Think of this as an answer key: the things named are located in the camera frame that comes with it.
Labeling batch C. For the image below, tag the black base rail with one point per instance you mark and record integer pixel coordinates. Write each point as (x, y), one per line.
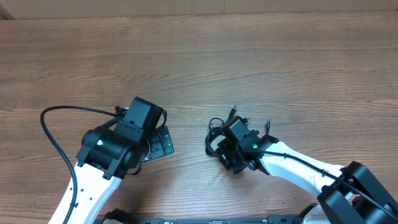
(119, 216)

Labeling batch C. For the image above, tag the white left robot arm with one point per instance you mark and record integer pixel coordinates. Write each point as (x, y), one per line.
(133, 136)

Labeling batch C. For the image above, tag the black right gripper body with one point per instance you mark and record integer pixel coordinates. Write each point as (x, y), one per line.
(229, 152)

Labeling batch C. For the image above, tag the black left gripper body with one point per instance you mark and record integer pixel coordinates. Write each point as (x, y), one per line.
(157, 150)

